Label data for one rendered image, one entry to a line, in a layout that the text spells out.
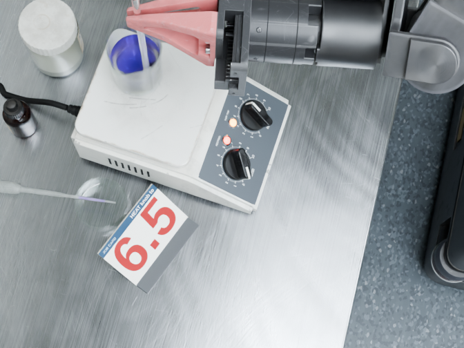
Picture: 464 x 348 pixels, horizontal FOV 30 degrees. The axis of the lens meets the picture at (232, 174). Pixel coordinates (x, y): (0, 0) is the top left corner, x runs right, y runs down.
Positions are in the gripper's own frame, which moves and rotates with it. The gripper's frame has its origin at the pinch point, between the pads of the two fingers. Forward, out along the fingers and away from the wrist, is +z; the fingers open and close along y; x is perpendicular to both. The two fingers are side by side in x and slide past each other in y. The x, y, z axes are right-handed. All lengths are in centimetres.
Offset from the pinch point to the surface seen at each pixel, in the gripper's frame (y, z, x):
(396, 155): -20, -43, 101
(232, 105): 0.1, -8.4, 19.3
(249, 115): 0.9, -10.2, 20.1
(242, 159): 6.0, -9.8, 18.9
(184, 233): 12.8, -4.2, 25.0
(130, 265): 16.7, 1.0, 23.5
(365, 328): 14, -37, 101
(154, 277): 17.6, -1.5, 24.9
